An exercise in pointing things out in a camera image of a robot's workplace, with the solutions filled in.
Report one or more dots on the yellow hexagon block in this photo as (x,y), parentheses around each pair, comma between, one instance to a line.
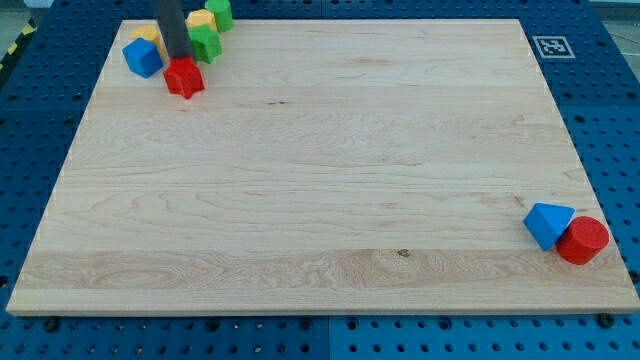
(201,17)

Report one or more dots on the wooden board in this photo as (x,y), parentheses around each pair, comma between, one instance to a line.
(328,167)

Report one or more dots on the black and yellow hazard tape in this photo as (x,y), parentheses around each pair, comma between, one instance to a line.
(18,47)

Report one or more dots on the yellow block behind cube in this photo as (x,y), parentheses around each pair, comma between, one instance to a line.
(152,34)

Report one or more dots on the red cylinder block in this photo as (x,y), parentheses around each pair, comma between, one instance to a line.
(583,239)

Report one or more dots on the blue triangular prism block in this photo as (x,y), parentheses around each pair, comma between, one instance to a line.
(547,222)

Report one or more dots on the blue cube block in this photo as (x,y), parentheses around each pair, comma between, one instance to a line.
(142,57)

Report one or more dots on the red star block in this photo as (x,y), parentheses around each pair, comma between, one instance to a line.
(183,77)

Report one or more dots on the green star block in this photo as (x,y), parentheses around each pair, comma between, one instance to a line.
(206,43)

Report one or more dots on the white fiducial marker tag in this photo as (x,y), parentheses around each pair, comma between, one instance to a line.
(553,47)

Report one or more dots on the green cylinder block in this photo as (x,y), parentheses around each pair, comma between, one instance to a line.
(222,11)

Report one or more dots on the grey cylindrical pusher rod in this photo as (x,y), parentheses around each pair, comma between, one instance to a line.
(171,21)

